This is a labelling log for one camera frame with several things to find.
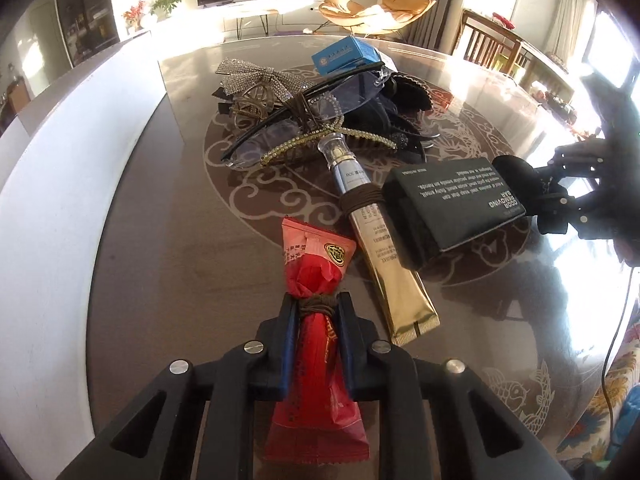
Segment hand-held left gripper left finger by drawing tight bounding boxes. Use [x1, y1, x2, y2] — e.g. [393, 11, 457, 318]
[67, 292, 298, 480]

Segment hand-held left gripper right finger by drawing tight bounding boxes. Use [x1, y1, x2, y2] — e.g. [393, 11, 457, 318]
[336, 292, 571, 480]

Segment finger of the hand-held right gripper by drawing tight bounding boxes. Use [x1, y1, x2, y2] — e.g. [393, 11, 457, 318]
[525, 187, 596, 240]
[492, 142, 603, 196]

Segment black soap box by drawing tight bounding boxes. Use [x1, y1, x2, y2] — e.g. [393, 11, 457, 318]
[382, 157, 527, 268]

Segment red snack packet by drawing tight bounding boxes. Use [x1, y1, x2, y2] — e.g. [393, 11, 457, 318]
[263, 216, 371, 463]

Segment gold and silver cosmetic tube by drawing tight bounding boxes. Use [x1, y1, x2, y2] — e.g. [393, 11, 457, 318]
[317, 132, 441, 347]

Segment black bow hair clip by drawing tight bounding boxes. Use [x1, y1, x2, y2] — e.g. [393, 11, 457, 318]
[350, 110, 441, 155]

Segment black lace-trimmed cloth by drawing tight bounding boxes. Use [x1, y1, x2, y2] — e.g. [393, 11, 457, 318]
[345, 72, 433, 133]

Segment rimless glasses with black arms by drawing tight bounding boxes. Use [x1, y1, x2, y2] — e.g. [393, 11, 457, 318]
[221, 61, 388, 170]

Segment gold rhinestone claw clip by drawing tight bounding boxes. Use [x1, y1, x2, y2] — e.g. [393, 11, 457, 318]
[260, 127, 398, 167]

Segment blue and white ointment box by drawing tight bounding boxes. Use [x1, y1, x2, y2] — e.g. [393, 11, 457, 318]
[311, 36, 386, 68]

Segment rhinestone bow hair clip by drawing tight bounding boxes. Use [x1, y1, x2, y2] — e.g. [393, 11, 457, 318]
[215, 57, 321, 136]

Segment brown patterned glass desktop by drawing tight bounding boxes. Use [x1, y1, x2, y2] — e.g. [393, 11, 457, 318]
[87, 35, 640, 480]

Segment wooden chair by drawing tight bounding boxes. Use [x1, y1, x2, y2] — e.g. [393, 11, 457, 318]
[452, 9, 533, 76]

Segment grey curtain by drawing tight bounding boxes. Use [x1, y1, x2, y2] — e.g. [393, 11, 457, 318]
[400, 0, 473, 53]

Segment floral blanket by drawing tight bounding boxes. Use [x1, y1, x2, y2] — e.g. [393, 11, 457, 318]
[555, 310, 640, 466]

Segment orange lounge chair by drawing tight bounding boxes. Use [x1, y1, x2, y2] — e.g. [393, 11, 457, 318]
[318, 0, 437, 36]

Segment white television console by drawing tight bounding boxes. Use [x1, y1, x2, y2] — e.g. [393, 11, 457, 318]
[180, 0, 331, 41]

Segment green potted plant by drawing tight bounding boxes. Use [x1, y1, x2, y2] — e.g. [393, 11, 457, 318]
[150, 0, 187, 18]

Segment red flower plant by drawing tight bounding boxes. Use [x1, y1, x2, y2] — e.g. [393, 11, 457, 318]
[122, 2, 147, 31]

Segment dark glass display cabinet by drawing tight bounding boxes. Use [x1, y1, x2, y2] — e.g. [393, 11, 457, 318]
[52, 0, 121, 68]

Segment black cable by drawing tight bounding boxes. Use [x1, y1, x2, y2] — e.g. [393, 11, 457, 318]
[602, 260, 640, 441]

